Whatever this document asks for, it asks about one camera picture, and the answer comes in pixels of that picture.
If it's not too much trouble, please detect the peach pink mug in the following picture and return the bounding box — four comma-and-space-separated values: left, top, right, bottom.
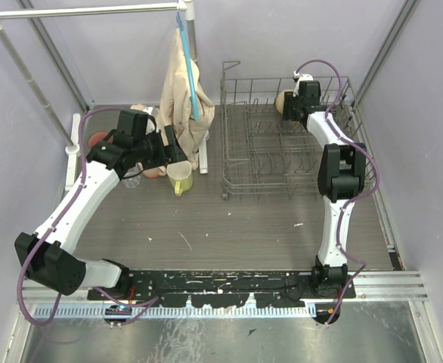
142, 166, 166, 178

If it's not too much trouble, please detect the beige round mug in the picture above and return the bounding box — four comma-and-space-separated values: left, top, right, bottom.
274, 89, 293, 114

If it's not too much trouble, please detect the yellow-green mug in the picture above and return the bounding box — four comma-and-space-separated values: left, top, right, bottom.
166, 161, 194, 197

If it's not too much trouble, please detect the clear glass cup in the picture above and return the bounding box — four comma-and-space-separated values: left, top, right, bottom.
122, 167, 141, 188

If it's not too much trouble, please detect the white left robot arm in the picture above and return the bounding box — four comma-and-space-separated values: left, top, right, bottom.
14, 107, 187, 299

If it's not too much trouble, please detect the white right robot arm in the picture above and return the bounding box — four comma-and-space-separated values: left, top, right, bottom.
282, 74, 366, 298

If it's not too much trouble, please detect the white metal clothes rack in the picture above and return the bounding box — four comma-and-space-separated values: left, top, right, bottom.
0, 0, 209, 192

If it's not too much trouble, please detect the beige cloth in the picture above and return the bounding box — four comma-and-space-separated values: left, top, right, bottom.
155, 30, 215, 170

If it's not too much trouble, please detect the blue clothes hanger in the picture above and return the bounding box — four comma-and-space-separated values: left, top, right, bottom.
176, 11, 200, 120

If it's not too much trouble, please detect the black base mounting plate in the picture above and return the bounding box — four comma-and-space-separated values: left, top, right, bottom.
106, 267, 356, 309

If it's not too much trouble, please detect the grey wire dish rack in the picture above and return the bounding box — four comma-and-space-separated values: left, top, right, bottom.
221, 60, 379, 202

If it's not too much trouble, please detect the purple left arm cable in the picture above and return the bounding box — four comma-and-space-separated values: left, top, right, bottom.
16, 106, 132, 327

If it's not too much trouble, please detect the slotted cable duct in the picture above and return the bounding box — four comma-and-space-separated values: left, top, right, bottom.
55, 302, 316, 319

